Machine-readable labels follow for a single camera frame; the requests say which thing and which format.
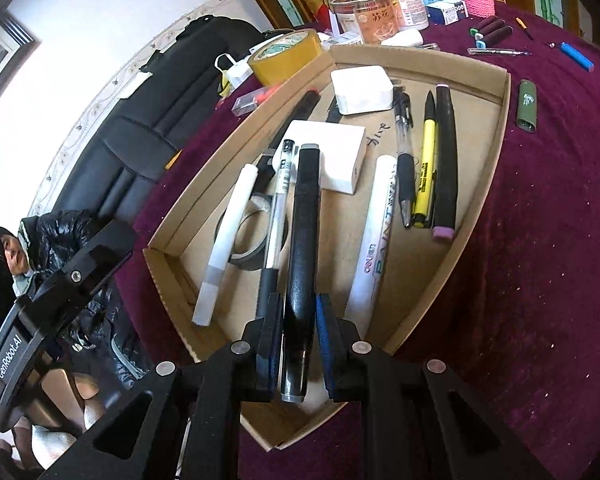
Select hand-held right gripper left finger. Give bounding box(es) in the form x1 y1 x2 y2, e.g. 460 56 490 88
40 290 287 480

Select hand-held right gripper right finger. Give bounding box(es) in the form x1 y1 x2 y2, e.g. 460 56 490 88
316 292 556 480

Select thick black marker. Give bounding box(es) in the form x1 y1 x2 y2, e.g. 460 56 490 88
279 143 323 404

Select black tape roll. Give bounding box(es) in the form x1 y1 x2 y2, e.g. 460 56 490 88
215 195 291 272

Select long thin white pen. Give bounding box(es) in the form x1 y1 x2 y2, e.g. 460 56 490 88
192 164 259 328

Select white paint marker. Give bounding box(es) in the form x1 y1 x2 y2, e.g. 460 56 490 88
344 155 397 333

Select cardboard box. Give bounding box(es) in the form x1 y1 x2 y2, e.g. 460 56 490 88
142 44 512 452

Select white box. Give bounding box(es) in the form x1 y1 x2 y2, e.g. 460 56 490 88
272 120 367 196

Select white charger adapter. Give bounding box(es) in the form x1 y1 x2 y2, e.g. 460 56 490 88
330 66 395 115

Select person's body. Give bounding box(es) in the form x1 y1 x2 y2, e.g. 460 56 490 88
0 209 156 480

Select clear click pen black grip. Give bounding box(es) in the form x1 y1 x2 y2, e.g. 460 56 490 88
392 87 416 229

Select yellow and black pen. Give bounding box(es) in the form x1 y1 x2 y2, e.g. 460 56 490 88
411 91 438 228

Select black marker pink end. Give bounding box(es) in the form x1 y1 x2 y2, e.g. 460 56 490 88
431 84 458 244

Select small clear plastic case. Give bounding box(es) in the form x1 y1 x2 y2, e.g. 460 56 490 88
232 95 258 118

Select slim black pen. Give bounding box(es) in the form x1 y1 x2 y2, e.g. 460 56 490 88
257 90 322 196

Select orange red pen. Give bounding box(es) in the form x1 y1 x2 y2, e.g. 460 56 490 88
252 85 286 103

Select black sofa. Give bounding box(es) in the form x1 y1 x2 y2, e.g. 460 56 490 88
45 15 281 221

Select white plug with loop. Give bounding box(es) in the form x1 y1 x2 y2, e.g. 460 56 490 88
215 53 255 90

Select yellow tape roll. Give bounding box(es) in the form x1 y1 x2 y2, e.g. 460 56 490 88
246 30 326 87

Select green lighter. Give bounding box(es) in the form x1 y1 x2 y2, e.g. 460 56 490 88
516 80 538 134

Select white oval eraser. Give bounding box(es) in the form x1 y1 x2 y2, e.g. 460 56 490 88
380 27 425 48

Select clear plastic cup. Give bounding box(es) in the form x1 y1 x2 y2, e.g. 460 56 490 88
328 0 398 46

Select clear slim pen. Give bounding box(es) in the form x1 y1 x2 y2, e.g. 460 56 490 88
467 47 532 57

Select white plastic jar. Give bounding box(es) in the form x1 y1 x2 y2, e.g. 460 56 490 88
380 0 430 31

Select small printed box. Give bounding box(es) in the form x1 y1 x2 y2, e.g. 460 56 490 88
426 0 468 26

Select blue battery pack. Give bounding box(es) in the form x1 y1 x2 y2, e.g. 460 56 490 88
561 42 595 72

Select framed wall picture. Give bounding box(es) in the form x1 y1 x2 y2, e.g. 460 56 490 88
0 12 40 121

